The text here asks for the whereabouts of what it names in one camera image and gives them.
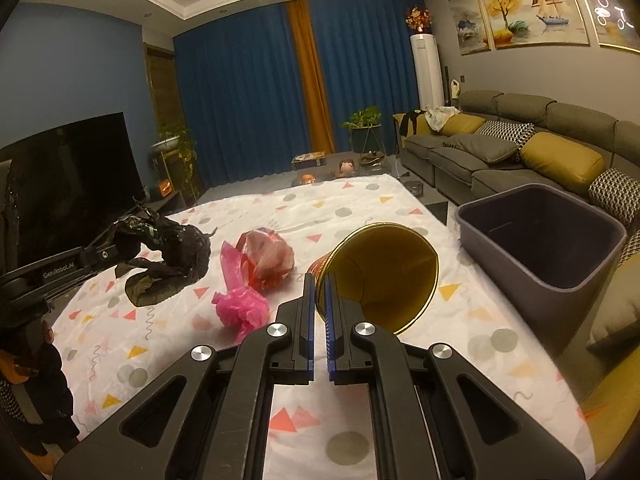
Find houndstooth cushion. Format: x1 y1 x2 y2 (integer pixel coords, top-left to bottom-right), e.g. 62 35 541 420
475 120 536 151
617 232 640 267
589 169 640 229

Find black plastic bag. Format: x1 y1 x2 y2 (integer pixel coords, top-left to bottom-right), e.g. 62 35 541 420
115 200 219 309

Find gold plant stand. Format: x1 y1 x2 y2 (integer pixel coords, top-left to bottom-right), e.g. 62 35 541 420
150 150 193 202

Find small boat painting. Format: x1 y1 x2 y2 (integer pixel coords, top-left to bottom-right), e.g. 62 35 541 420
447 0 494 56

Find grey cushion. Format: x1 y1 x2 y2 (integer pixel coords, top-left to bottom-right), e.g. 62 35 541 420
585 262 640 362
442 135 519 164

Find pink plastic bag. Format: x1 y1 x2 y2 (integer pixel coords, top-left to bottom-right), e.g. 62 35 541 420
212 240 272 344

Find large yellow cushion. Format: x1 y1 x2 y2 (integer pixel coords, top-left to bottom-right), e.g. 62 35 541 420
520 132 607 197

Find grey sofa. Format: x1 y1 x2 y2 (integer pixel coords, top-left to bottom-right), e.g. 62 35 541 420
399 89 640 233

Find white standing air conditioner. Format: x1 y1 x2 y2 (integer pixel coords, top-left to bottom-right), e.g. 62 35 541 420
410 34 445 111

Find painting with light glare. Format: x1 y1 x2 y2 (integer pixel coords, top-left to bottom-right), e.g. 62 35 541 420
567 0 640 54

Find red flower bouquet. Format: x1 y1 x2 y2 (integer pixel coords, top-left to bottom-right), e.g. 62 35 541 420
404 6 434 35

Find potted plant in dark pot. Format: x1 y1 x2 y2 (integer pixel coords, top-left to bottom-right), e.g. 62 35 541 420
342 106 384 154

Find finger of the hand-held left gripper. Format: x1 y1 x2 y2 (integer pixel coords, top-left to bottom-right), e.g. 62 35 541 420
81 216 154 272

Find orange curtain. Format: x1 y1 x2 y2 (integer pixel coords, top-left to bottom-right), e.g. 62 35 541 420
286 0 337 154

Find golden tree sailboat painting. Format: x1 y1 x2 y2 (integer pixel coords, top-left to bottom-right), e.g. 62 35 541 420
479 0 589 51

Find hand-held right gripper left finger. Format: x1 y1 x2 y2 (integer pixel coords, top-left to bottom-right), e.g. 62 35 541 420
52 272 318 480

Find potted plant in white bowl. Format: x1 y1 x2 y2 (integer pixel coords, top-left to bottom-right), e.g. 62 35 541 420
151 122 199 201

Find person's left forearm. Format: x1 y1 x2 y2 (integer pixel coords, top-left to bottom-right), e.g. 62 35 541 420
27 320 81 455

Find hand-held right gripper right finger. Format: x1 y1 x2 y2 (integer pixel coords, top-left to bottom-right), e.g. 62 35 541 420
324 272 586 480

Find black cloth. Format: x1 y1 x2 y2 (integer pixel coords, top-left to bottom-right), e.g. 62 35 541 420
397 110 427 137

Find yellow seat cushion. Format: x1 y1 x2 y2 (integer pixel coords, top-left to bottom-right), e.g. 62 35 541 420
580 375 640 463

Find blue curtain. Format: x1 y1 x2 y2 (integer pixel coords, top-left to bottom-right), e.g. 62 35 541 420
307 0 422 154
172 2 307 194

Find brown bamboo blind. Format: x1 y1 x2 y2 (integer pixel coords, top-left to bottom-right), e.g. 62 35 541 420
144 42 177 152

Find white cloth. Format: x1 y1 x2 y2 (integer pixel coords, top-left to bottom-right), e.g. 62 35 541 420
425 106 462 134

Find small yellow cushion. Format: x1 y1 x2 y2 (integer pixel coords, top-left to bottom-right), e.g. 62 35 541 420
440 114 487 137

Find patterned white tablecloth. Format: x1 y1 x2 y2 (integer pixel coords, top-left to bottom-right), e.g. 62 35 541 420
50 174 601 480

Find grey plastic bin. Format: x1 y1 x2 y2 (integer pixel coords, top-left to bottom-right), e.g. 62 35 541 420
455 183 628 358

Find printed red paper bucket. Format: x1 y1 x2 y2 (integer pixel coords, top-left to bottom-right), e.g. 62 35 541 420
306 222 441 337

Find black flat television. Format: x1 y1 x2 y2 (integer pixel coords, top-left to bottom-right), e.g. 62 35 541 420
0 112 147 272

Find red translucent plastic bag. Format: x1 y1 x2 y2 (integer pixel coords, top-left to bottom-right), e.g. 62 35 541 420
234 227 297 292

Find printed flat box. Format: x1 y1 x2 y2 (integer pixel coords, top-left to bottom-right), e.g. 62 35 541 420
291 152 329 170

